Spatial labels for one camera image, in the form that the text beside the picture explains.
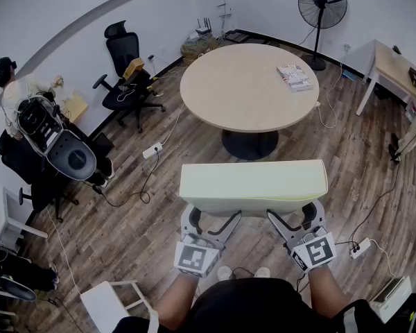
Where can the black floor mats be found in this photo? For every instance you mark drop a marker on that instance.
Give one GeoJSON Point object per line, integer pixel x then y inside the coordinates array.
{"type": "Point", "coordinates": [237, 36]}

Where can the white power strip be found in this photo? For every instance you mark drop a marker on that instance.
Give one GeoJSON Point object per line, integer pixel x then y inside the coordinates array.
{"type": "Point", "coordinates": [360, 248]}
{"type": "Point", "coordinates": [152, 150]}

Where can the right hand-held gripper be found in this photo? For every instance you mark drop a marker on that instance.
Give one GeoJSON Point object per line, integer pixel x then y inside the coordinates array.
{"type": "Point", "coordinates": [315, 252]}

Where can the person's right white shoe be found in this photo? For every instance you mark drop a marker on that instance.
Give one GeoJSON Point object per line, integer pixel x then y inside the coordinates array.
{"type": "Point", "coordinates": [262, 272]}

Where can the small cardboard box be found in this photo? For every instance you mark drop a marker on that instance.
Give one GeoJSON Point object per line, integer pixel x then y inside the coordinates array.
{"type": "Point", "coordinates": [133, 67]}

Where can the printed cover book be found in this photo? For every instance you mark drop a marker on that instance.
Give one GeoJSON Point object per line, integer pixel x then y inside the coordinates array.
{"type": "Point", "coordinates": [295, 77]}

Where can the black office chair with headrest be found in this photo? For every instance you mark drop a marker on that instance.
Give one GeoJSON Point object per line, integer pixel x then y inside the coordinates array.
{"type": "Point", "coordinates": [125, 82]}

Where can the person's left forearm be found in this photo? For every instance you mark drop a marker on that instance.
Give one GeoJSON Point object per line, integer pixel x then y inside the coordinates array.
{"type": "Point", "coordinates": [178, 300]}

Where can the white printer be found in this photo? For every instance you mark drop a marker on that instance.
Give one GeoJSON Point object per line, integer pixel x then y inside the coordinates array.
{"type": "Point", "coordinates": [393, 297]}

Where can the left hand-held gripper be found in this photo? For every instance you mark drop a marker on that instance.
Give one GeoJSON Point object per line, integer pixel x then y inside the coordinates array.
{"type": "Point", "coordinates": [194, 258]}

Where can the black standing fan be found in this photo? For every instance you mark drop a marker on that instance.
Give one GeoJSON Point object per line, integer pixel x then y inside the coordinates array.
{"type": "Point", "coordinates": [321, 3]}

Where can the white stool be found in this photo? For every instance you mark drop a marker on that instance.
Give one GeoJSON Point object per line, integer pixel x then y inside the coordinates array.
{"type": "Point", "coordinates": [111, 305]}

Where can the pile of woven sacks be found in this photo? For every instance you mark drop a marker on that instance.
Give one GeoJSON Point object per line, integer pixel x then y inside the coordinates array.
{"type": "Point", "coordinates": [197, 47]}

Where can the white router with black antennas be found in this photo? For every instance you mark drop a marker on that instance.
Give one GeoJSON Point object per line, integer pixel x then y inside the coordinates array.
{"type": "Point", "coordinates": [204, 30]}

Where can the person's white shoe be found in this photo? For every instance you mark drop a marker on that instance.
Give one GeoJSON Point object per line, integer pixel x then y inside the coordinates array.
{"type": "Point", "coordinates": [262, 272]}
{"type": "Point", "coordinates": [224, 272]}

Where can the person's right forearm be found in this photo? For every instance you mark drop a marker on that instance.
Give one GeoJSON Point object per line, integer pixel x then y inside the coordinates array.
{"type": "Point", "coordinates": [327, 291]}

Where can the person's black shirt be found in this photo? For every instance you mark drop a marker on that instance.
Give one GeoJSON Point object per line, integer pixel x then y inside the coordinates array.
{"type": "Point", "coordinates": [253, 307]}

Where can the rectangular desk with white legs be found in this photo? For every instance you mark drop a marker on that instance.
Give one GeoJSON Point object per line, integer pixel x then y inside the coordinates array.
{"type": "Point", "coordinates": [395, 69]}

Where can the blue flat item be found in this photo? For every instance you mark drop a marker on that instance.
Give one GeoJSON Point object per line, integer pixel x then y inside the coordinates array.
{"type": "Point", "coordinates": [349, 75]}

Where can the dried flower bunch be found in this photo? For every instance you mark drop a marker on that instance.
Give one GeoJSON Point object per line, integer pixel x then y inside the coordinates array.
{"type": "Point", "coordinates": [58, 82]}

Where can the pale green paper sheet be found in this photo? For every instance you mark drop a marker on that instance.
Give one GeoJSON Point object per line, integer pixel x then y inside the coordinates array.
{"type": "Point", "coordinates": [253, 182]}

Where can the person's left white shoe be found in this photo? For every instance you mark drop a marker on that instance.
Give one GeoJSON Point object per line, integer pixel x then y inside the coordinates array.
{"type": "Point", "coordinates": [224, 272]}

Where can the round wooden table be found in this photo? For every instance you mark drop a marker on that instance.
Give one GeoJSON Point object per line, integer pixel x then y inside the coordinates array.
{"type": "Point", "coordinates": [242, 89]}

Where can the white shelf frame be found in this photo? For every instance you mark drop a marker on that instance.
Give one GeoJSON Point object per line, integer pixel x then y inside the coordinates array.
{"type": "Point", "coordinates": [15, 220]}

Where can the black swivel chair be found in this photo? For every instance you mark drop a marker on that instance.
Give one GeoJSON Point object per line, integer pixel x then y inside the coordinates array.
{"type": "Point", "coordinates": [24, 168]}

